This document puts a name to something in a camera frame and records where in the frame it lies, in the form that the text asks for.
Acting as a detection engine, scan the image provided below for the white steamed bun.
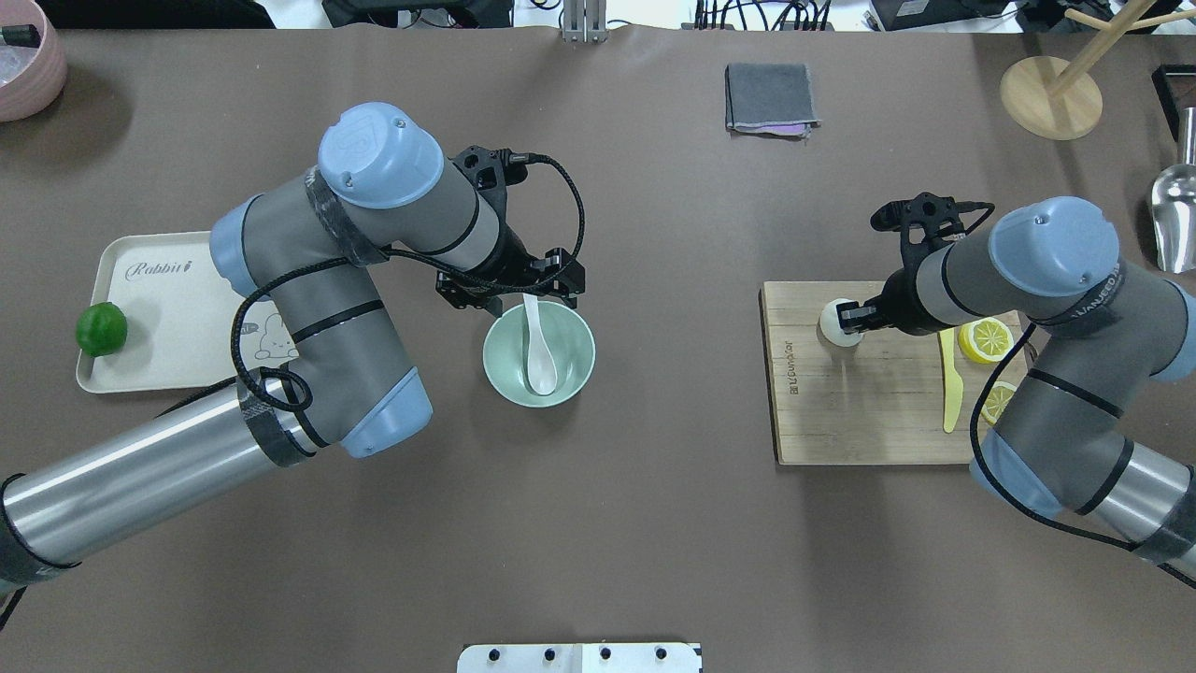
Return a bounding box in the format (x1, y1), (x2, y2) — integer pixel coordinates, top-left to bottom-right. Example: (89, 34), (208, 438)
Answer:
(819, 296), (864, 348)

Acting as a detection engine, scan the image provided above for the aluminium frame post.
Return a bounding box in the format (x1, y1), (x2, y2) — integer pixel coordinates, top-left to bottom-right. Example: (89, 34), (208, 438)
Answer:
(561, 0), (609, 44)

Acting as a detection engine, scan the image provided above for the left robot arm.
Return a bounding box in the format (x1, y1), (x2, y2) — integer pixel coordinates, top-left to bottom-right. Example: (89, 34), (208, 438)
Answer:
(4, 102), (585, 596)

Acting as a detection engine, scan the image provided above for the lemon slice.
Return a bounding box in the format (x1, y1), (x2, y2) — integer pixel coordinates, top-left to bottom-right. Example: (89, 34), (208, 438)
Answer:
(981, 380), (1018, 426)
(957, 318), (1015, 365)

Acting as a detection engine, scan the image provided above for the green lime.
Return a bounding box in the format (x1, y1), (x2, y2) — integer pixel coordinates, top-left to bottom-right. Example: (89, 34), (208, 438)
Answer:
(74, 302), (129, 357)

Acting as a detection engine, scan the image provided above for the folded grey cloth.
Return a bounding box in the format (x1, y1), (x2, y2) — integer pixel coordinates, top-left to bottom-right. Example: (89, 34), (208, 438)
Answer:
(724, 63), (823, 139)

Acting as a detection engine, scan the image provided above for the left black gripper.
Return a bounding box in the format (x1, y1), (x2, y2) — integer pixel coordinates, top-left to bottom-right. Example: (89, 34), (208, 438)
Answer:
(435, 234), (586, 312)

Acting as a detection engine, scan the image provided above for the white ceramic spoon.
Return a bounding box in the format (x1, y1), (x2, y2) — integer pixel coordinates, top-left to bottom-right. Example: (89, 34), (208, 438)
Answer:
(521, 294), (557, 396)

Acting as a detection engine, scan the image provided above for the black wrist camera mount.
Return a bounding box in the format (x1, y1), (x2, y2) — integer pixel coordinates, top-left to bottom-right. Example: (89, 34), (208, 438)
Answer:
(451, 145), (535, 210)

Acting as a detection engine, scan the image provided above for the metal scoop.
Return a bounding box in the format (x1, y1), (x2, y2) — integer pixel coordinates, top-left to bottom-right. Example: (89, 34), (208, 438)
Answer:
(1151, 108), (1195, 274)

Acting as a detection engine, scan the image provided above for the wooden mug tree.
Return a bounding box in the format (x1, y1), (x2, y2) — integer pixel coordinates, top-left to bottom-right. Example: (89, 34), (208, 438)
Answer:
(999, 1), (1195, 141)

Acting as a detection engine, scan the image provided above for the upper lemon slice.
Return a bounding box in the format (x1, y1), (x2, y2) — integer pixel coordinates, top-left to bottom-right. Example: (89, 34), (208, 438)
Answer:
(957, 318), (1015, 365)

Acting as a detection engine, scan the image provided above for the lower lemon slice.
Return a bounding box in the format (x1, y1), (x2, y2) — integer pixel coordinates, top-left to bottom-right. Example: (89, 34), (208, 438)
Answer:
(981, 380), (1018, 426)

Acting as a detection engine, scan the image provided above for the bamboo cutting board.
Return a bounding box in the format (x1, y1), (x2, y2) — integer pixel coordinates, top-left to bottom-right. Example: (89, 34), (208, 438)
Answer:
(761, 280), (991, 465)

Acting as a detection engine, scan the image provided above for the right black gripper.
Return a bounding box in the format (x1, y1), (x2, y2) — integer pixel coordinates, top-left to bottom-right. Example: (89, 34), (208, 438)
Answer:
(836, 269), (926, 336)

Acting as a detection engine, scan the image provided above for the pink ribbed bowl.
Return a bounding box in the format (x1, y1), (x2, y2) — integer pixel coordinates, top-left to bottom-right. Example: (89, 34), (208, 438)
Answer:
(1, 1), (67, 122)

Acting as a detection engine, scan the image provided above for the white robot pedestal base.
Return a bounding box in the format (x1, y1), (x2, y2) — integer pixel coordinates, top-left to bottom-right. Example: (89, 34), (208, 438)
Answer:
(456, 642), (704, 672)

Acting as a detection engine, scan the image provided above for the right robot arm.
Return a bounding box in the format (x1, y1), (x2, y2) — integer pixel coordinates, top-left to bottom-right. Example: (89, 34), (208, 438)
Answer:
(834, 192), (1192, 585)

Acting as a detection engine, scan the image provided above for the beige rabbit tray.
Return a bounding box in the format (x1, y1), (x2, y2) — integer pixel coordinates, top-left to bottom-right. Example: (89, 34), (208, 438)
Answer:
(77, 231), (243, 394)

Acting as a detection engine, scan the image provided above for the mint green bowl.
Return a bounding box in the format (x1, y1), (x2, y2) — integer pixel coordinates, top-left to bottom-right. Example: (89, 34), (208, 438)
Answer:
(482, 295), (594, 408)

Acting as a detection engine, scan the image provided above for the yellow plastic knife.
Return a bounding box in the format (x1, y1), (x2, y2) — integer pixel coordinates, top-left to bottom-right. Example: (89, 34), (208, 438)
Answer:
(938, 328), (964, 434)

